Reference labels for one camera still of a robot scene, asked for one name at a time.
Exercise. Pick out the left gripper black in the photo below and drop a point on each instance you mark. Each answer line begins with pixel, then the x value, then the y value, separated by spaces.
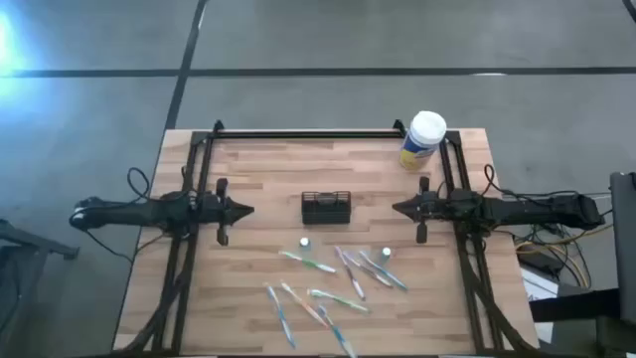
pixel 208 209

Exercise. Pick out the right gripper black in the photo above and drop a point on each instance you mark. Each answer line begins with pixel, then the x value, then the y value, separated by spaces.
pixel 437 206

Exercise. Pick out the grey toothbrush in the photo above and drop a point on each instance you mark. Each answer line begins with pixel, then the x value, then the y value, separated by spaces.
pixel 370 271

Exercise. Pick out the green toothbrush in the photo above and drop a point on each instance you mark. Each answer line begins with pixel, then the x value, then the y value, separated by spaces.
pixel 340 300
pixel 308 262

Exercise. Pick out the purple red toothbrush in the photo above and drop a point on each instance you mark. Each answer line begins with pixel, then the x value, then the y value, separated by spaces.
pixel 350 273

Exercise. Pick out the orange toothbrush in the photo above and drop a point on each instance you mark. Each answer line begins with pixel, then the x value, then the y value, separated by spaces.
pixel 303 303

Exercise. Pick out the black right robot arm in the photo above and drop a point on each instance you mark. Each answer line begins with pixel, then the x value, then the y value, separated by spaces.
pixel 522 209

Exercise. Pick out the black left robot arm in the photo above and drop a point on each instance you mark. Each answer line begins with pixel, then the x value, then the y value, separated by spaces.
pixel 129 214

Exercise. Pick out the white and yellow canister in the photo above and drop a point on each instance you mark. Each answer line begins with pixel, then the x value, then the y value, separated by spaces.
pixel 422 144

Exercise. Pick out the clear plastic wrapper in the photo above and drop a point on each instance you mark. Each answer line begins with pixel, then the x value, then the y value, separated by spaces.
pixel 280 315

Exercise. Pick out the black power brick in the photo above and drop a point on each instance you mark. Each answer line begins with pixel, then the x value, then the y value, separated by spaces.
pixel 541 262

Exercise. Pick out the white paper sheet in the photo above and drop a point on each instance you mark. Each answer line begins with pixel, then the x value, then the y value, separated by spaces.
pixel 539 286

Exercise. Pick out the black beam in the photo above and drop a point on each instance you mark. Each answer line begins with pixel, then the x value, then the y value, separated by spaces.
pixel 571 304

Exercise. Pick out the black metal stand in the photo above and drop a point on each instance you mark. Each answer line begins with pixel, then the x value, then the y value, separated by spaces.
pixel 30 243

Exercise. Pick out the dark grey equipment panel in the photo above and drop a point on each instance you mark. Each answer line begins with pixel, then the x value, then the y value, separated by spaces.
pixel 623 238

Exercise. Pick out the black aluminium table frame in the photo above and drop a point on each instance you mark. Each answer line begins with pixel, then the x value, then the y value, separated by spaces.
pixel 298 134

